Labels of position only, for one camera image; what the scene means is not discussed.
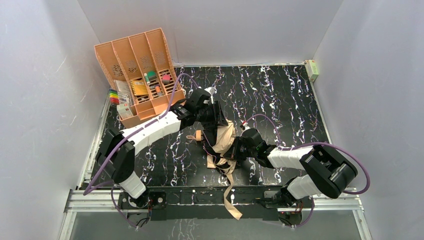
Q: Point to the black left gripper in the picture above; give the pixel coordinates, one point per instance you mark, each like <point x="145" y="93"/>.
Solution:
<point x="218" y="117"/>

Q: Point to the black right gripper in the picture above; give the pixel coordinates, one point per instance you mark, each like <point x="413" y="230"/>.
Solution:
<point x="234" y="152"/>

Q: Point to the beige folding umbrella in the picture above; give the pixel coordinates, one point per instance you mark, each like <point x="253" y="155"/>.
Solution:
<point x="215" y="159"/>

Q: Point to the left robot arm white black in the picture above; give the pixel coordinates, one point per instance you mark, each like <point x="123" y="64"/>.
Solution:
<point x="116" y="154"/>

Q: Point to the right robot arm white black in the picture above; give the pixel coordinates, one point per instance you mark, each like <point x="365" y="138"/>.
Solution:
<point x="328" y="172"/>

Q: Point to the pink black eraser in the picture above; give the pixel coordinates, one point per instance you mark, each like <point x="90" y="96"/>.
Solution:
<point x="166" y="79"/>

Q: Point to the green white glue stick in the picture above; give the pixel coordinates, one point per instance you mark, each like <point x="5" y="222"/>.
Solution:
<point x="146" y="78"/>

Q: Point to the yellow notebook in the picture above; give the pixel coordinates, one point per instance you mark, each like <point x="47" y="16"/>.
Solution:
<point x="138" y="87"/>

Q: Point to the orange plastic file organizer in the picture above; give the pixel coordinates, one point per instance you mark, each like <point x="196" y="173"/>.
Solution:
<point x="129" y="58"/>

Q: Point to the white red small box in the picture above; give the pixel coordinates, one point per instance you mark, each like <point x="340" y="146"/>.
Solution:
<point x="124" y="111"/>

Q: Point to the white paper card pack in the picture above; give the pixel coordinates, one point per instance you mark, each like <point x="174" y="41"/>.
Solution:
<point x="122" y="87"/>

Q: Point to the colourful marker set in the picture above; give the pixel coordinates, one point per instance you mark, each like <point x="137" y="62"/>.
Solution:
<point x="113" y="97"/>

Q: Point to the green white box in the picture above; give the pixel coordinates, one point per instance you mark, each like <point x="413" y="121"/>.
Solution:
<point x="312" y="69"/>

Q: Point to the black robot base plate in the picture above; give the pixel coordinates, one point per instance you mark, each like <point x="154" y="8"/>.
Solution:
<point x="173" y="203"/>

